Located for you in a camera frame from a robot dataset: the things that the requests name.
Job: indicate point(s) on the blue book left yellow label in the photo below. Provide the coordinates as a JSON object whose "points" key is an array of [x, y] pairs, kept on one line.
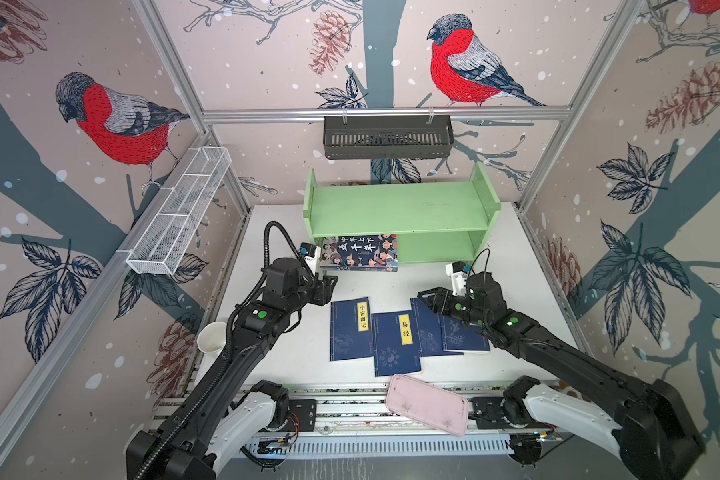
{"points": [[350, 330]]}

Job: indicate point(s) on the pink plastic case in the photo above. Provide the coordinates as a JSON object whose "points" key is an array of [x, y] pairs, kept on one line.
{"points": [[427, 404]]}

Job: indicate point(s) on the colourful illustrated history book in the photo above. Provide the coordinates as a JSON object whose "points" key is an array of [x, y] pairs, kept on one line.
{"points": [[360, 253]]}

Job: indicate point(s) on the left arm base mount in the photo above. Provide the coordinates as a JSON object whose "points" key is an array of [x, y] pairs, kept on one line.
{"points": [[301, 415]]}

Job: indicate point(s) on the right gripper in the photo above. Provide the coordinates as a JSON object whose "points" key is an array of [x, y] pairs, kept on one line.
{"points": [[437, 300]]}

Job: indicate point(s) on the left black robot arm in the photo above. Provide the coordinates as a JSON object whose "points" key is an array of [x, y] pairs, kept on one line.
{"points": [[211, 427]]}

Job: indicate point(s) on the blue book plain cover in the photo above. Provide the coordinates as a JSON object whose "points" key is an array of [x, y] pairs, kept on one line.
{"points": [[429, 330]]}

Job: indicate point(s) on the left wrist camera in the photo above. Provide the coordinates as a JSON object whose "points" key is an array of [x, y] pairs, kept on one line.
{"points": [[311, 254]]}

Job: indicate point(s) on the blue book right yellow label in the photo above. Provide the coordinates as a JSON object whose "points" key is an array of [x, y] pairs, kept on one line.
{"points": [[458, 337]]}

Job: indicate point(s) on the black hanging wire basket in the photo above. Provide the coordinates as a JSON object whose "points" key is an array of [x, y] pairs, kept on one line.
{"points": [[393, 137]]}

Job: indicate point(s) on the blue book centre yellow label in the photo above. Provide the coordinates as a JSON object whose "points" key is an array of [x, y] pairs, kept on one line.
{"points": [[397, 348]]}

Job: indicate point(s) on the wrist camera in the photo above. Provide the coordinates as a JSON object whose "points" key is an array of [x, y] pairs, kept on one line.
{"points": [[458, 274], [311, 254]]}

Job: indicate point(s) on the green wooden two-tier shelf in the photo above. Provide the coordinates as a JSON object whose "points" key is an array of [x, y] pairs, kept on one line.
{"points": [[434, 222]]}

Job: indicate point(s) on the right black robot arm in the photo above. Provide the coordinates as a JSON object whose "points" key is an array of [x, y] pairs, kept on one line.
{"points": [[646, 425]]}

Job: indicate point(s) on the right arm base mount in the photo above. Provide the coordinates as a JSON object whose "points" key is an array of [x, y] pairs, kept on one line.
{"points": [[492, 413]]}

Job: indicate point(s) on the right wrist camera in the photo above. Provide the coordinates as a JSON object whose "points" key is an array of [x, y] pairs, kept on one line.
{"points": [[458, 274]]}

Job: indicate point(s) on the white paper cup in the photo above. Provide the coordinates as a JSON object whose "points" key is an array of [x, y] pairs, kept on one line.
{"points": [[212, 338]]}

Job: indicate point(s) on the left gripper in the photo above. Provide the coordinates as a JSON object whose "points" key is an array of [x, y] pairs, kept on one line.
{"points": [[323, 288]]}

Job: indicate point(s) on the blue book yellow label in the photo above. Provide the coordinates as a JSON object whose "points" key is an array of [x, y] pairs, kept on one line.
{"points": [[397, 348], [458, 337], [350, 330]]}

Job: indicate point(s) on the white mesh wall tray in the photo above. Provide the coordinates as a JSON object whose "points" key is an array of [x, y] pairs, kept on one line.
{"points": [[168, 235]]}

